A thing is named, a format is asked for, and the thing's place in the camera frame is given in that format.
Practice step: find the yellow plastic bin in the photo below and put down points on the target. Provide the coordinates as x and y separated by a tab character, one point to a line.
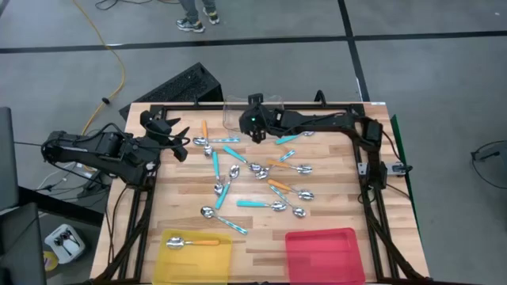
198	265

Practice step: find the white box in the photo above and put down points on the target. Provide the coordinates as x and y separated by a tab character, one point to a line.
65	256

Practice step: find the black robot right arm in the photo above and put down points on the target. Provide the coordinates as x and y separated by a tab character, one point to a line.
317	118

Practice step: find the large black monitor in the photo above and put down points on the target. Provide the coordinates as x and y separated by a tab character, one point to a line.
20	245

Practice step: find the silver corner bracket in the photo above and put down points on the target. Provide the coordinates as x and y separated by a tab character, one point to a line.
363	168

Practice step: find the red plastic bin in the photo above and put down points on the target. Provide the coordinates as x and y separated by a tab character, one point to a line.
325	257

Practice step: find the yellow tape roll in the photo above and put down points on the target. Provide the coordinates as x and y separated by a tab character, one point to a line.
54	259

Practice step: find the person's shoes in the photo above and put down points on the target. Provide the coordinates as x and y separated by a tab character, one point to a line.
190	12

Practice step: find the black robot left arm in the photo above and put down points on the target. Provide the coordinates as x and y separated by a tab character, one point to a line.
99	148

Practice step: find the clear plastic bin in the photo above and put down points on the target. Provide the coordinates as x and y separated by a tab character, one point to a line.
233	115

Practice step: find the black earphones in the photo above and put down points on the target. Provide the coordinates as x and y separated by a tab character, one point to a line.
63	239

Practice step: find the black perforated box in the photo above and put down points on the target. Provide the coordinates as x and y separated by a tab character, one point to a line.
178	89

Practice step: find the black desk beam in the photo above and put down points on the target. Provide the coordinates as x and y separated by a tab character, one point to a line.
59	206

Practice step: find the grey box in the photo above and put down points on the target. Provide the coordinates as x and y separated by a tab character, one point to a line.
396	168

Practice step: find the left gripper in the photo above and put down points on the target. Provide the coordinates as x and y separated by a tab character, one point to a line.
160	136

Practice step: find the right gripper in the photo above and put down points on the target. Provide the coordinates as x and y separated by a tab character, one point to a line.
265	118

